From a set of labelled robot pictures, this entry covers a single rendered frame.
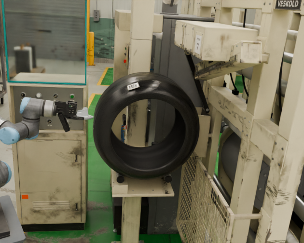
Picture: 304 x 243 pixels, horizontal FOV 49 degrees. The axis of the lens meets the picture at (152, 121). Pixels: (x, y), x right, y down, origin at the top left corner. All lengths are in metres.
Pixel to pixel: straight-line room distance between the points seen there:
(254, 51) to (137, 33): 0.83
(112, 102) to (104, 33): 9.32
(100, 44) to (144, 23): 9.01
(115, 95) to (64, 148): 1.02
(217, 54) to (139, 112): 0.82
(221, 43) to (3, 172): 1.44
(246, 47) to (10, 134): 1.18
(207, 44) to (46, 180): 1.78
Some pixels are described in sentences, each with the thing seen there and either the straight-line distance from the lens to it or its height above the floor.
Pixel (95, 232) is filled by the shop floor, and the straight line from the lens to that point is 3.03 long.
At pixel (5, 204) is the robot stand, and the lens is 2.37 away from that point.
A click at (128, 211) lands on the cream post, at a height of 0.43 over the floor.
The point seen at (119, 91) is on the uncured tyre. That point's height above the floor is 1.42.
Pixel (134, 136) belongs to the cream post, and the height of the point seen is 1.02.
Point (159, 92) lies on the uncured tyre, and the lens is 1.73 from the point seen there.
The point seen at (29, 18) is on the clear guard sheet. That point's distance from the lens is 2.49.
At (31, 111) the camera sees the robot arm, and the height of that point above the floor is 1.29.
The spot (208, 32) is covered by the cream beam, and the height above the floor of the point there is 1.76.
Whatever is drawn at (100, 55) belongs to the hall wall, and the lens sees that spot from 11.11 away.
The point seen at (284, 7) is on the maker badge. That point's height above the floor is 1.88.
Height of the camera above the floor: 1.85
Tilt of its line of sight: 19 degrees down
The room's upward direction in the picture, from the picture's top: 4 degrees clockwise
